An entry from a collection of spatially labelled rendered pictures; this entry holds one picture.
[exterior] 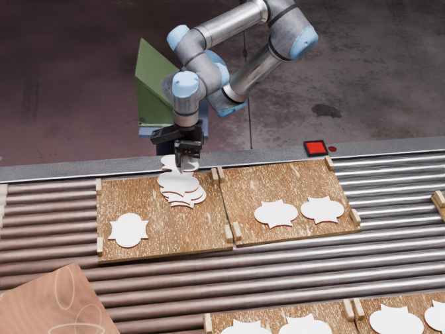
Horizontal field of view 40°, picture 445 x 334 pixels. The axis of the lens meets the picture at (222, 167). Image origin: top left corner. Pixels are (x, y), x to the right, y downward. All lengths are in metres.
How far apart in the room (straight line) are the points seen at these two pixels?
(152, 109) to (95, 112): 1.67
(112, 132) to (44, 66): 0.94
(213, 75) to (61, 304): 0.77
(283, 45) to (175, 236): 0.71
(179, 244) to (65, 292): 0.40
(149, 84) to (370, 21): 3.19
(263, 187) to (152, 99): 0.58
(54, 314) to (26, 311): 0.07
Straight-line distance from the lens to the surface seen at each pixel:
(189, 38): 1.85
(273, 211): 1.99
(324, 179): 2.14
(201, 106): 2.55
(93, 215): 2.03
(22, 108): 4.17
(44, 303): 1.67
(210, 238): 1.91
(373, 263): 1.95
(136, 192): 2.06
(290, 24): 2.04
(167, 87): 2.37
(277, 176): 2.13
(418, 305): 1.86
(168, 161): 2.17
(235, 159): 2.22
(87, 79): 4.36
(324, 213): 2.01
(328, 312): 1.77
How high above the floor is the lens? 2.35
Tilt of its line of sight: 41 degrees down
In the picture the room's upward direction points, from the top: 2 degrees clockwise
